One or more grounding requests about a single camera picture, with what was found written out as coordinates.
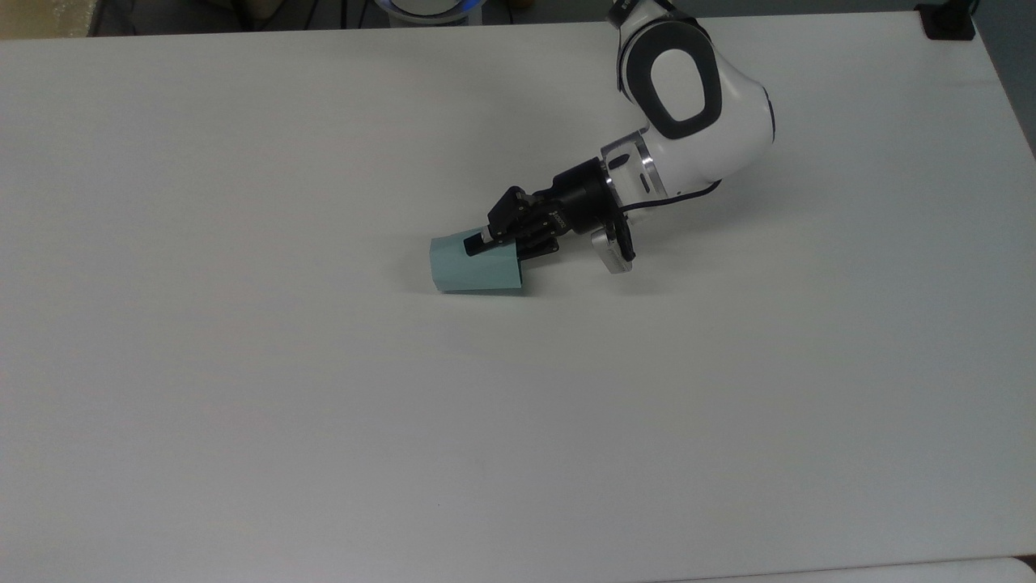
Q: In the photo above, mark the silver box on wrist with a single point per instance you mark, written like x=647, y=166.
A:
x=615, y=247

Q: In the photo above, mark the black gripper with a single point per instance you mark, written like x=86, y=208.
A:
x=579, y=202

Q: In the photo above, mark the white side table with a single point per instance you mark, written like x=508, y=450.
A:
x=890, y=572

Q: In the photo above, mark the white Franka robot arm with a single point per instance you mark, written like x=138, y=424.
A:
x=728, y=121

